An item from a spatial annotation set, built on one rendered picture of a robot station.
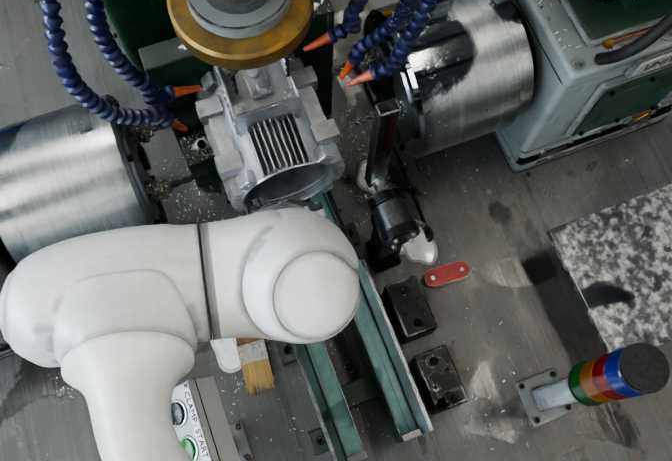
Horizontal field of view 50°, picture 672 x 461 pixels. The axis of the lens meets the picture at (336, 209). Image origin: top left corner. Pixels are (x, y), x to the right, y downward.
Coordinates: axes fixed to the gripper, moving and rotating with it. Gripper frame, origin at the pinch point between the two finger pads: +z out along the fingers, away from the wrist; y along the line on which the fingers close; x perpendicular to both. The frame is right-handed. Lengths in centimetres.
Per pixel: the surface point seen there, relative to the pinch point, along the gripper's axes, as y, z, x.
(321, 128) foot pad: -13.3, 15.9, -6.5
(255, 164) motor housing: -1.8, 13.9, -4.7
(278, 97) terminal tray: -8.3, 15.1, -13.0
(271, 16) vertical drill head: -8.2, -6.7, -23.0
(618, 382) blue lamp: -33.1, -19.2, 30.7
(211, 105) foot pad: 1.4, 20.8, -14.8
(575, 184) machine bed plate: -59, 32, 21
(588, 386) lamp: -33.1, -10.7, 35.0
